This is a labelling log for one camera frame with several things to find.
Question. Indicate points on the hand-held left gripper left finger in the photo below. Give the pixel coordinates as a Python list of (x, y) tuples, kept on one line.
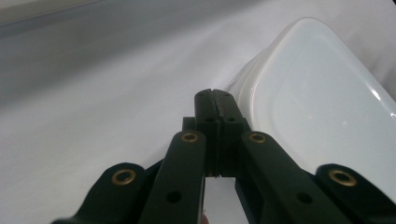
[(207, 124)]

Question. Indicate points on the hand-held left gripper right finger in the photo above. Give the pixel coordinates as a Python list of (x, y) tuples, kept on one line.
[(232, 124)]

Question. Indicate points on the white plastic container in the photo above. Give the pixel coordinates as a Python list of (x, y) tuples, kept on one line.
[(317, 102)]

